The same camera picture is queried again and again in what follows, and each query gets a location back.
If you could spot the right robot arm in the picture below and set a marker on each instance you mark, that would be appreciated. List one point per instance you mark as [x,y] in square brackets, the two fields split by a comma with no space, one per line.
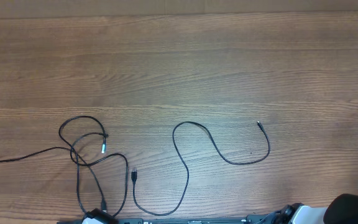
[342,210]

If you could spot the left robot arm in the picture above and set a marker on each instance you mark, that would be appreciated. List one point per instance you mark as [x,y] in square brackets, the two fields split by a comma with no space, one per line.
[98,216]

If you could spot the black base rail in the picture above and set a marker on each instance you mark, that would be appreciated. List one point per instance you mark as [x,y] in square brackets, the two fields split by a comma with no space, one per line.
[263,219]

